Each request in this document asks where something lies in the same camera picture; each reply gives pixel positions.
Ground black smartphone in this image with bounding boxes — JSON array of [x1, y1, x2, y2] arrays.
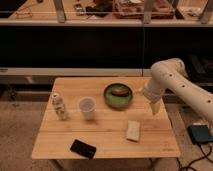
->
[[70, 139, 96, 159]]

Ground green ceramic bowl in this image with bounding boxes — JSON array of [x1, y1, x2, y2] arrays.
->
[[103, 83, 133, 109]]

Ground black cable on floor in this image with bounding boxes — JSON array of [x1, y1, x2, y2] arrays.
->
[[175, 142, 213, 171]]

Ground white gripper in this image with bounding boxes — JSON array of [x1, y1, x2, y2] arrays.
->
[[142, 79, 165, 115]]

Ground eyeglasses on shelf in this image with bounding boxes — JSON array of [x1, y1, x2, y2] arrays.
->
[[15, 10, 33, 19]]

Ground wooden folding table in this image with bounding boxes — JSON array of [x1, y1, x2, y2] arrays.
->
[[31, 77, 180, 160]]

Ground folded beige cloth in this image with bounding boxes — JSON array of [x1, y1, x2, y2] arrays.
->
[[126, 120, 140, 142]]

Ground small white bottle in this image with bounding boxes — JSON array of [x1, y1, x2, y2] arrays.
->
[[52, 93, 68, 120]]

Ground brown food in bowl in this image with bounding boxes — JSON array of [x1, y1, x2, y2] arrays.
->
[[111, 89, 129, 97]]

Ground red tray on shelf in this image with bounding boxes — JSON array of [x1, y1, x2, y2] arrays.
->
[[113, 0, 175, 19]]

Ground black device on shelf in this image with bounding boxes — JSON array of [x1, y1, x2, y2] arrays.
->
[[86, 3, 112, 17]]

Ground translucent plastic cup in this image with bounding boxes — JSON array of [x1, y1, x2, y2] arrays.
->
[[79, 97, 96, 120]]

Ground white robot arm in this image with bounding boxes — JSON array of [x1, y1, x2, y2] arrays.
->
[[142, 58, 213, 124]]

